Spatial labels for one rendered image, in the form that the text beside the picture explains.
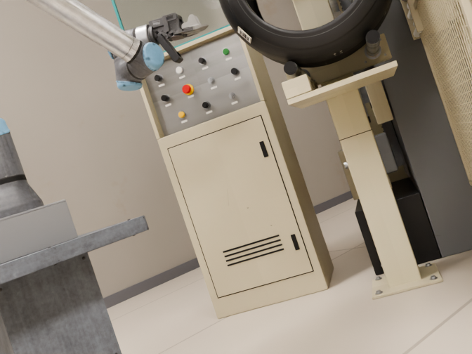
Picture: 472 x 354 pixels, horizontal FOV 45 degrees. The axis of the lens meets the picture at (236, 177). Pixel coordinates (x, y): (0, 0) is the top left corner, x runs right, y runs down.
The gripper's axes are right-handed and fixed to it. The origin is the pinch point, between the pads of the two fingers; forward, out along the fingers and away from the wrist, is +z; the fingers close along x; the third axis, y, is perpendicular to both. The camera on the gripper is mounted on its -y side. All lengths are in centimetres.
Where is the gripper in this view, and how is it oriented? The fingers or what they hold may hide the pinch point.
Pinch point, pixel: (205, 27)
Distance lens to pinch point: 210.2
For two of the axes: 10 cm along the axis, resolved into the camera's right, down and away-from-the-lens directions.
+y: -2.1, -9.8, -0.3
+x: 2.3, -0.8, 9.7
